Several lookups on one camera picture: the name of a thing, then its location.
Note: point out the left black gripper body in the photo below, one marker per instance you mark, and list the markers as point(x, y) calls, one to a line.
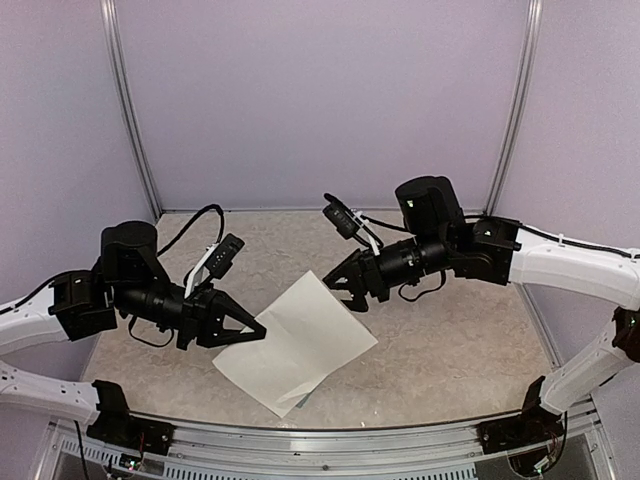
point(132, 299)

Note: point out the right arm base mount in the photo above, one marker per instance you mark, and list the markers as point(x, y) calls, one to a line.
point(533, 424)

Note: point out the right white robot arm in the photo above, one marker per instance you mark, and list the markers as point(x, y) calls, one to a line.
point(596, 273)

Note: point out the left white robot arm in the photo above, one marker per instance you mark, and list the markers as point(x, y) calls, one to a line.
point(26, 325)

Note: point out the ornate bordered letter sheet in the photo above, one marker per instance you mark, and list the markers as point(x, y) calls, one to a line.
point(309, 335)

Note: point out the front aluminium rail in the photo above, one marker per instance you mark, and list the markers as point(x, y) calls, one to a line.
point(450, 450)

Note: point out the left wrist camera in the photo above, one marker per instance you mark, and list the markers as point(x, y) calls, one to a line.
point(214, 264)

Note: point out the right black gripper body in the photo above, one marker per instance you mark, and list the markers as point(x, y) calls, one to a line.
point(433, 255)

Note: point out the left aluminium frame post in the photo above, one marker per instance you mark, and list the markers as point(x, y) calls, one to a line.
point(117, 61)

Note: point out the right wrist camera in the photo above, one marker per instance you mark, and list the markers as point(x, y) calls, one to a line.
point(351, 224)

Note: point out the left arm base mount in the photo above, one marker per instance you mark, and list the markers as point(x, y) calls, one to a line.
point(116, 425)

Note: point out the aluminium frame post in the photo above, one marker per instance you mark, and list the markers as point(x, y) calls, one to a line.
point(117, 61)
point(517, 105)

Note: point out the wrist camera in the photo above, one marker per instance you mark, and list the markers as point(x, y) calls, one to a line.
point(214, 264)
point(351, 224)

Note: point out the teal paper envelope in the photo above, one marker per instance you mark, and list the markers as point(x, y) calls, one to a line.
point(302, 402)

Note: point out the right aluminium frame post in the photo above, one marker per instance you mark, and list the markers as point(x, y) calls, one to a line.
point(517, 105)

